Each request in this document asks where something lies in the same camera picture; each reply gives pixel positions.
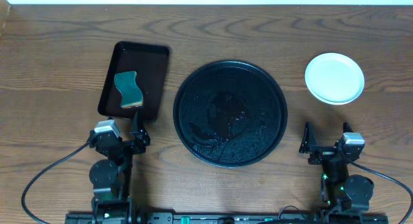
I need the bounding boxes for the green yellow scrub sponge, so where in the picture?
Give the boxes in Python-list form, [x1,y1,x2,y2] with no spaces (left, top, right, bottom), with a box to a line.
[114,71,143,109]

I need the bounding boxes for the light green plate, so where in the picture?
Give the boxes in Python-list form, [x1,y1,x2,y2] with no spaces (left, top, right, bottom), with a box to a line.
[304,53,365,105]

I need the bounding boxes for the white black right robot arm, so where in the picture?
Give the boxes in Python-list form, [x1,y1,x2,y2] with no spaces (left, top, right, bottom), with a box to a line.
[299,122,374,214]

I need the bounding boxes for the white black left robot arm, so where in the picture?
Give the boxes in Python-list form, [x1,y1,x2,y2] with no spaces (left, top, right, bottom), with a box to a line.
[88,113,150,224]

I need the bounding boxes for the black rectangular tray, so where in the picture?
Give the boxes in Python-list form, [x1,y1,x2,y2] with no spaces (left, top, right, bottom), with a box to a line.
[97,41,170,121]

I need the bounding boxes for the round black tray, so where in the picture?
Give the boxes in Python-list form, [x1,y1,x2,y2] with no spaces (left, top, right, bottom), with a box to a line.
[173,60,288,168]

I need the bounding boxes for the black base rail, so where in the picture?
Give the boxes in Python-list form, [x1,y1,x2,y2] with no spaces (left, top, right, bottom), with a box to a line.
[64,212,390,224]

